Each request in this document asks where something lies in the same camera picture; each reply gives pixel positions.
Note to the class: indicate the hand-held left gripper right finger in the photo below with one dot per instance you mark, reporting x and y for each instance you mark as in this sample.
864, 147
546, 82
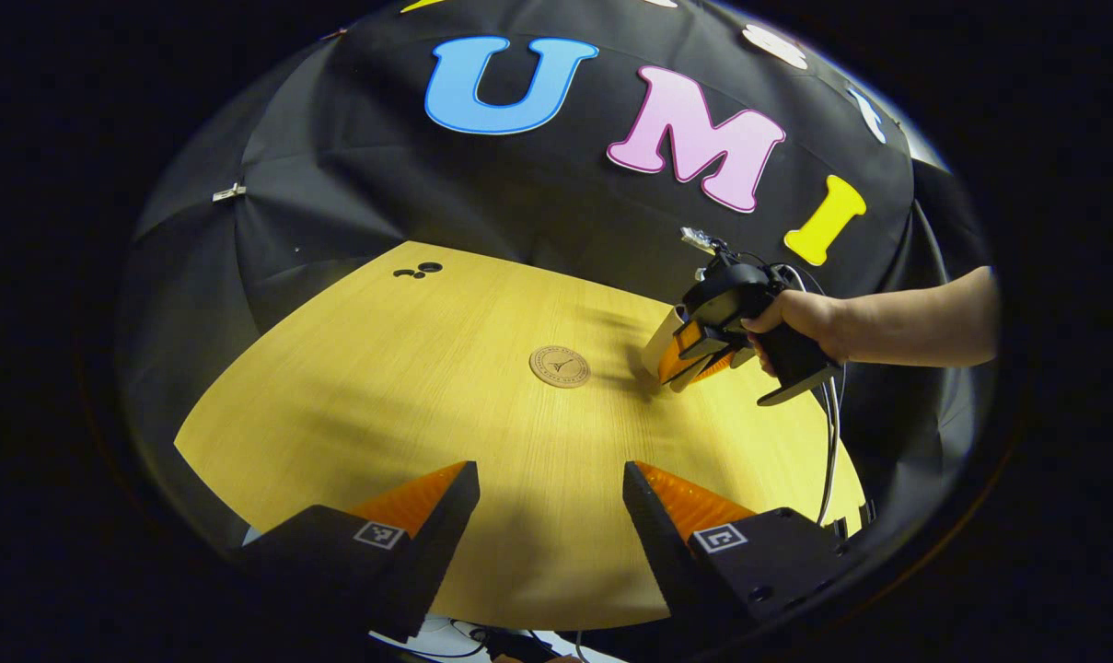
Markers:
653, 534

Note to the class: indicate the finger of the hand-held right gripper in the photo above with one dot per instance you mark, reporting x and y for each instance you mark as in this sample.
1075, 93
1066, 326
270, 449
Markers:
714, 368
689, 345

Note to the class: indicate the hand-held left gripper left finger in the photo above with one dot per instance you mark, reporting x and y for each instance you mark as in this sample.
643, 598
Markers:
446, 525

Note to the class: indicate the round wooden coaster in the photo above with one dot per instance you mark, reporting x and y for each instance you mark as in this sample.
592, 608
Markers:
560, 366

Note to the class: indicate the black desk clamp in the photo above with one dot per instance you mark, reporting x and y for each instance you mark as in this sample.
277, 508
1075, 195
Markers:
852, 523

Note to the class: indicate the black backdrop cloth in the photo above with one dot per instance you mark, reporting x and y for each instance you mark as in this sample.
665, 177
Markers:
538, 193

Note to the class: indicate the white cloth clip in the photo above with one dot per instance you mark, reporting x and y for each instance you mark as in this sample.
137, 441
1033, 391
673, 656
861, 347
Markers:
229, 192

